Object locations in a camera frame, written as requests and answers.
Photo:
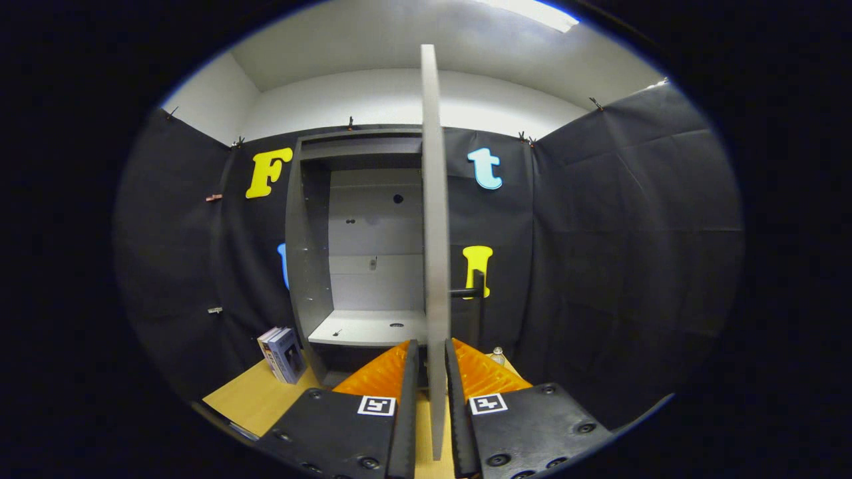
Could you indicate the grey shoe cabinet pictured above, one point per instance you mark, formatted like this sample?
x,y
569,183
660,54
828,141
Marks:
x,y
373,279

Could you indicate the small clear bottle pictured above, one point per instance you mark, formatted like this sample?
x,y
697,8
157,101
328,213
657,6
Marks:
x,y
498,356

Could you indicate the long ceiling light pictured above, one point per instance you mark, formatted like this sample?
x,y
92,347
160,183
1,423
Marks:
x,y
532,13

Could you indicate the blue book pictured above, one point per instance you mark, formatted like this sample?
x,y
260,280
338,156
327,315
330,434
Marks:
x,y
287,356

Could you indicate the beige shoe cabinet door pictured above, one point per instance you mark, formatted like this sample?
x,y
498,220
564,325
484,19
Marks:
x,y
436,233

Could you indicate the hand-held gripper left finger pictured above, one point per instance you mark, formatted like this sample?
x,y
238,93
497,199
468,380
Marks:
x,y
407,412

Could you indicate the white book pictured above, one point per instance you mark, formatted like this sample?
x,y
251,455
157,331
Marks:
x,y
266,340

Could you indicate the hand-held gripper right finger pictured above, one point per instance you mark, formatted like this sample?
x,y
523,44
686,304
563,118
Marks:
x,y
456,412

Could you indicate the black backdrop cloth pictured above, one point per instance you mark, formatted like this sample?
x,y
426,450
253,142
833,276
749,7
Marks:
x,y
632,233

